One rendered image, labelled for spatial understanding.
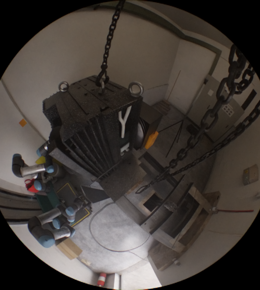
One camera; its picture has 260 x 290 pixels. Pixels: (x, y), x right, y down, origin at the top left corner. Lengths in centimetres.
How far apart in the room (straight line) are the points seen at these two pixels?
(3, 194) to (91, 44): 187
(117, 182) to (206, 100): 294
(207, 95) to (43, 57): 338
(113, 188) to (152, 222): 68
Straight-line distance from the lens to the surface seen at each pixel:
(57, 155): 35
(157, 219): 129
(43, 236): 78
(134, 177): 94
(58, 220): 115
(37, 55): 141
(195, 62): 327
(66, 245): 233
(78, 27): 151
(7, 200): 118
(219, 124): 325
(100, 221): 198
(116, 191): 93
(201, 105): 313
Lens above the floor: 183
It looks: 60 degrees down
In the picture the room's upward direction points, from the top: 8 degrees clockwise
